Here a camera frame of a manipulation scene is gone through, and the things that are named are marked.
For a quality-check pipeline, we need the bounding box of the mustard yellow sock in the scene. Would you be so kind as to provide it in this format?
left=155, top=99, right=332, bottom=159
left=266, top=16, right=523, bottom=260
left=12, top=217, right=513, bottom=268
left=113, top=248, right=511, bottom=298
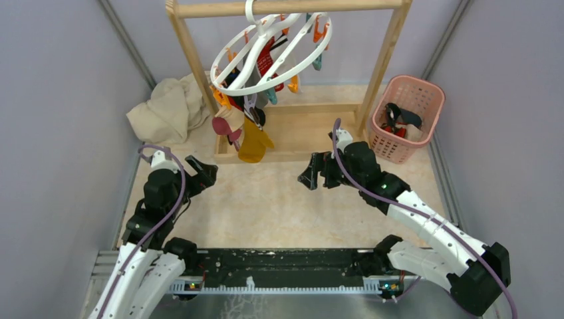
left=238, top=118, right=275, bottom=163

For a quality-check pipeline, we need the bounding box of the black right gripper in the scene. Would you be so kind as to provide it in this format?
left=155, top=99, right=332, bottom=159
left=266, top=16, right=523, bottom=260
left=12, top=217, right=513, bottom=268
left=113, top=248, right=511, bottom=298
left=298, top=149, right=364, bottom=190

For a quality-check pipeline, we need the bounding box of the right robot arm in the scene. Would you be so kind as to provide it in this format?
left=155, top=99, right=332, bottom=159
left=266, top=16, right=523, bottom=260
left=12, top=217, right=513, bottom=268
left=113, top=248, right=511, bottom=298
left=297, top=142, right=518, bottom=318

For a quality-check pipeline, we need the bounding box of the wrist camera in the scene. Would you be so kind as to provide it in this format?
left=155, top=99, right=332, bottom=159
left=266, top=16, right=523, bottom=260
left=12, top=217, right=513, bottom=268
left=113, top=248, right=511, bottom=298
left=150, top=150, right=180, bottom=173
left=329, top=128, right=354, bottom=152

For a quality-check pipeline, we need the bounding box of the beige crumpled cloth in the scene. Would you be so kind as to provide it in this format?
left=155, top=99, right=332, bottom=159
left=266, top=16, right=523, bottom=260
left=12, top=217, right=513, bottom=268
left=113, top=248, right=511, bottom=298
left=126, top=74, right=210, bottom=144

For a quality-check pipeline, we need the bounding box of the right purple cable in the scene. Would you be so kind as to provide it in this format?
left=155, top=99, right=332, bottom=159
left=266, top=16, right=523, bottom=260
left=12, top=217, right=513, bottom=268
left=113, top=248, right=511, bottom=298
left=331, top=118, right=519, bottom=319

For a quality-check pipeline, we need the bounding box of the red snowflake sock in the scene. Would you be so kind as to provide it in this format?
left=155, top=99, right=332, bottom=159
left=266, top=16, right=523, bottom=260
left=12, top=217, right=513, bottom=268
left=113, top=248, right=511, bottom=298
left=257, top=37, right=275, bottom=76

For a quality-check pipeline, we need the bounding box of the white round clip hanger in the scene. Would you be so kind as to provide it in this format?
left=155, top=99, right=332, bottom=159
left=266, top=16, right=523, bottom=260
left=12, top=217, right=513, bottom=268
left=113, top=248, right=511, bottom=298
left=210, top=1, right=333, bottom=96

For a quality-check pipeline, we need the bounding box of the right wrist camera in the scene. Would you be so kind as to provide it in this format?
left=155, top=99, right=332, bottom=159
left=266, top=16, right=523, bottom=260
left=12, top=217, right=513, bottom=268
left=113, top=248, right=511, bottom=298
left=329, top=128, right=354, bottom=152

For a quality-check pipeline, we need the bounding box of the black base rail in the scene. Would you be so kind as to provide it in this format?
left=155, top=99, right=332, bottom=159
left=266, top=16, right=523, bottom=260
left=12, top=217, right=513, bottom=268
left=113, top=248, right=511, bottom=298
left=168, top=249, right=410, bottom=300

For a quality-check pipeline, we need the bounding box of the teal plastic clip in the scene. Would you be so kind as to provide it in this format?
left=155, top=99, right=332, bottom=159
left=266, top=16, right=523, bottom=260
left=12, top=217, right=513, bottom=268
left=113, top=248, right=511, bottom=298
left=265, top=85, right=278, bottom=105

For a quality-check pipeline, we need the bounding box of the grey sock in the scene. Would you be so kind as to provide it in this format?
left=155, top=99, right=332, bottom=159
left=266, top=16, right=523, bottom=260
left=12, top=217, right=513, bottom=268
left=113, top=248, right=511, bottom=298
left=245, top=68, right=269, bottom=109

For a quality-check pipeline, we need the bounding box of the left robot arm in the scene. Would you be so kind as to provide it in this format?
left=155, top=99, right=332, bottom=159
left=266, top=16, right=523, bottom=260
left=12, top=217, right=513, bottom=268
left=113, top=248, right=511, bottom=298
left=89, top=150, right=218, bottom=318

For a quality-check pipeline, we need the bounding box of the black sock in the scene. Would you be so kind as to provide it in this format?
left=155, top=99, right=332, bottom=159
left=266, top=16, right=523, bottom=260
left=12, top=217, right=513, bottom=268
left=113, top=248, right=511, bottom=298
left=223, top=67, right=244, bottom=108

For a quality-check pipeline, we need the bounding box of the wooden drying rack frame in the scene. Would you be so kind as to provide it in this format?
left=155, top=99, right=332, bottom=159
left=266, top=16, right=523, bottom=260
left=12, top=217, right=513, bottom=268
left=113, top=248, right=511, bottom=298
left=166, top=1, right=411, bottom=162

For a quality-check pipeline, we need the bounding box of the lilac plastic clip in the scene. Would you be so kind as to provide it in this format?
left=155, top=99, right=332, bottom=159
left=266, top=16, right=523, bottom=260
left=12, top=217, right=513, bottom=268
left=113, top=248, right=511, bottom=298
left=243, top=93, right=259, bottom=124

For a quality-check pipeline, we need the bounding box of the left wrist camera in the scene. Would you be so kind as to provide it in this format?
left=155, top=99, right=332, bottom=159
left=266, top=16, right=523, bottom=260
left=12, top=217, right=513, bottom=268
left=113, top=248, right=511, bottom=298
left=150, top=150, right=180, bottom=173

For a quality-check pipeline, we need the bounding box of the orange plastic clip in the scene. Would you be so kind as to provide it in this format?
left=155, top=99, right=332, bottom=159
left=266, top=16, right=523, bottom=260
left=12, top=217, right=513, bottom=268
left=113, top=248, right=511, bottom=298
left=210, top=85, right=231, bottom=110

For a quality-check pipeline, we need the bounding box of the pink plastic laundry basket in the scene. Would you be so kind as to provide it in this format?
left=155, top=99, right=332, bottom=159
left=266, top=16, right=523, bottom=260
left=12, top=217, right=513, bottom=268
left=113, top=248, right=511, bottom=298
left=368, top=75, right=446, bottom=163

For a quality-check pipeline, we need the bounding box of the beige maroon striped sock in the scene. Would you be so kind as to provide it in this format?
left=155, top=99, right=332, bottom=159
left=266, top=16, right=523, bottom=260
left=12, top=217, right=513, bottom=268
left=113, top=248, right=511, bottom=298
left=212, top=106, right=245, bottom=151

